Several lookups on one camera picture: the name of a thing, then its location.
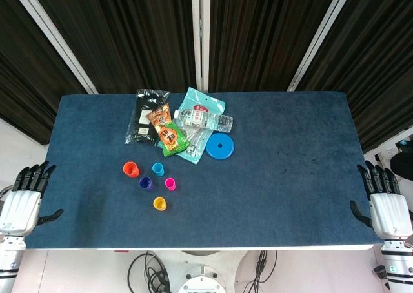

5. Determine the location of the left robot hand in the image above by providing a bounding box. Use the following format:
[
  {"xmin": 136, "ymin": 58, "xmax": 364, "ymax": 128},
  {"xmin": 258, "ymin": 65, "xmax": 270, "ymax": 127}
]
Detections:
[{"xmin": 0, "ymin": 161, "xmax": 65, "ymax": 236}]

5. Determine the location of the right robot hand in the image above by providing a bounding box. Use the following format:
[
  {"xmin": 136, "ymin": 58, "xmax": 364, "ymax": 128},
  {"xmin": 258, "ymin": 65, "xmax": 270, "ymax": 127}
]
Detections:
[{"xmin": 350, "ymin": 160, "xmax": 413, "ymax": 241}]

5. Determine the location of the yellow plastic cup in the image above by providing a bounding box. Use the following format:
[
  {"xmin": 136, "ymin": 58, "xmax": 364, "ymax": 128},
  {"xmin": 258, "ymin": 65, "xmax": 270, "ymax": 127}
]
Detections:
[{"xmin": 152, "ymin": 196, "xmax": 168, "ymax": 212}]

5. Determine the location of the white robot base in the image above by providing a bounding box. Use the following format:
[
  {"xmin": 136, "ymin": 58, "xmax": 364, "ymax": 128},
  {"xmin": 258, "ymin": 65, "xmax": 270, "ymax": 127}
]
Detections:
[{"xmin": 151, "ymin": 249, "xmax": 259, "ymax": 293}]

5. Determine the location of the blue table cloth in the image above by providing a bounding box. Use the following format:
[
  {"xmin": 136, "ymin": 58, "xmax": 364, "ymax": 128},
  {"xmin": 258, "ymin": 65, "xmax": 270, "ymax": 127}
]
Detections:
[{"xmin": 25, "ymin": 91, "xmax": 388, "ymax": 250}]

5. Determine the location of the orange plastic cup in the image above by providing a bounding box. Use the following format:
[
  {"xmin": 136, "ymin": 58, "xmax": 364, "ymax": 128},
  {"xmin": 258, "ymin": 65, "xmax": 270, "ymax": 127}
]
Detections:
[{"xmin": 123, "ymin": 161, "xmax": 141, "ymax": 179}]

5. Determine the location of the dark brown curtain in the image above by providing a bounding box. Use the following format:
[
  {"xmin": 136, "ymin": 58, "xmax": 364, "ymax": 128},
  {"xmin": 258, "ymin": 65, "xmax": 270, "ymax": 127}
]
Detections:
[
  {"xmin": 0, "ymin": 0, "xmax": 86, "ymax": 145},
  {"xmin": 208, "ymin": 0, "xmax": 339, "ymax": 93},
  {"xmin": 27, "ymin": 0, "xmax": 197, "ymax": 94},
  {"xmin": 295, "ymin": 0, "xmax": 413, "ymax": 154}
]

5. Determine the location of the black item in clear bag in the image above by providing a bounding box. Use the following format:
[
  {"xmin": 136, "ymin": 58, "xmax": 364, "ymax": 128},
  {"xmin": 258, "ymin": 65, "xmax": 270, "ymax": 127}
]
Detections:
[{"xmin": 124, "ymin": 88, "xmax": 171, "ymax": 145}]

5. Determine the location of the orange green snack bag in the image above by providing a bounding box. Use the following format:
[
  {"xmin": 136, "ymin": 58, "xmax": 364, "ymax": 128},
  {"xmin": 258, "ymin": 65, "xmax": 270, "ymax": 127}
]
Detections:
[{"xmin": 146, "ymin": 102, "xmax": 190, "ymax": 158}]

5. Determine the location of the blue round disc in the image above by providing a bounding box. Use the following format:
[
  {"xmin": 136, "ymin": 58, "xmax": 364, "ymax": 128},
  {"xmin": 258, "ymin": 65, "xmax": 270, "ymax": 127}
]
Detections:
[{"xmin": 205, "ymin": 132, "xmax": 236, "ymax": 161}]

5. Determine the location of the clear plastic water bottle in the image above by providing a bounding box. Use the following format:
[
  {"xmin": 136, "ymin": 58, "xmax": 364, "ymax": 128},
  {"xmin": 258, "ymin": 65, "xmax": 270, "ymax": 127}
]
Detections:
[{"xmin": 174, "ymin": 108, "xmax": 234, "ymax": 134}]

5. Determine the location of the teal utensil package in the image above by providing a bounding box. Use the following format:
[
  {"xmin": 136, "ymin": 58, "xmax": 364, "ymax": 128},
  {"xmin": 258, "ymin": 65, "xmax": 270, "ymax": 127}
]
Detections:
[{"xmin": 174, "ymin": 86, "xmax": 227, "ymax": 165}]

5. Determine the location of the black floor cable bundle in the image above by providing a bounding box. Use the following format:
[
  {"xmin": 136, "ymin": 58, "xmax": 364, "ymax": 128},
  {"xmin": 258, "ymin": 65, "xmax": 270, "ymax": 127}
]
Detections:
[{"xmin": 127, "ymin": 250, "xmax": 171, "ymax": 293}]

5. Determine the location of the white frame post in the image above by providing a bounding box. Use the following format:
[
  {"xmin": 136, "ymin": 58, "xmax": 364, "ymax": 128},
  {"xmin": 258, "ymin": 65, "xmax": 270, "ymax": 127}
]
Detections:
[
  {"xmin": 190, "ymin": 0, "xmax": 211, "ymax": 93},
  {"xmin": 287, "ymin": 0, "xmax": 356, "ymax": 92},
  {"xmin": 8, "ymin": 0, "xmax": 99, "ymax": 95}
]

